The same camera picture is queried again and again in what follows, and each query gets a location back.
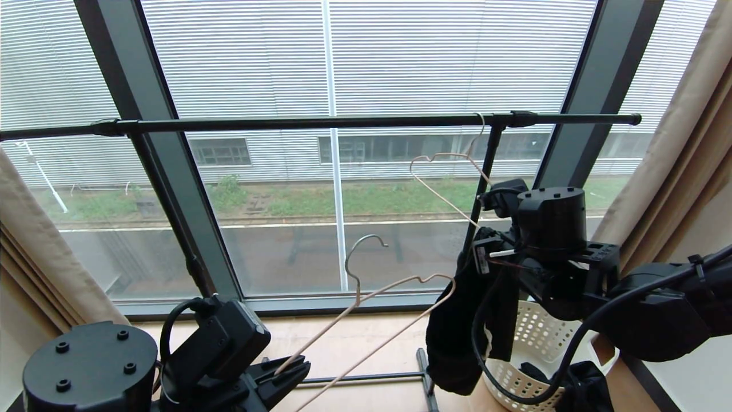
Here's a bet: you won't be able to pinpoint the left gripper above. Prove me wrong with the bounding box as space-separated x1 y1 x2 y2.
188 358 312 412

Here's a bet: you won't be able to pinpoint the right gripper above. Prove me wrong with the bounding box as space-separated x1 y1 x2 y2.
472 236 579 314

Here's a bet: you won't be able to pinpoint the black shorts with white cords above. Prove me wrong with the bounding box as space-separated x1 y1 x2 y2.
425 226 522 397

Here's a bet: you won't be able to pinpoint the pink clothes hanger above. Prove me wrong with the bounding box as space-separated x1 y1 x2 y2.
273 234 457 412
409 113 494 229

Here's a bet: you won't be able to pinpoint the white laundry basket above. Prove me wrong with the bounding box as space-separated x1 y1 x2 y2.
483 299 622 412

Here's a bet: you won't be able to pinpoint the black clothes rack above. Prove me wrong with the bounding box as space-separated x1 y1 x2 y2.
0 110 643 412

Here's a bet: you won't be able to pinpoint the black garment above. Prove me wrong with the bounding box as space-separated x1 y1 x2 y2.
520 360 616 412

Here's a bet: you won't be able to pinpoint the beige curtain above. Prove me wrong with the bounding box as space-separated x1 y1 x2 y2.
589 0 732 275
0 149 129 334

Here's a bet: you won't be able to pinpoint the window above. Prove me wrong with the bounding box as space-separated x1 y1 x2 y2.
0 0 718 318

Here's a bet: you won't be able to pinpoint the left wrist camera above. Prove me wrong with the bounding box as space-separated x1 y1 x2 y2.
163 295 273 401

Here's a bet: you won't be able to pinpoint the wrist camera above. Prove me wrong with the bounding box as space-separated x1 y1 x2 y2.
478 178 530 221
163 295 273 401

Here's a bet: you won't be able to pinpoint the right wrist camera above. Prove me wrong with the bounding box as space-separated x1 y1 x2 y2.
478 178 530 221

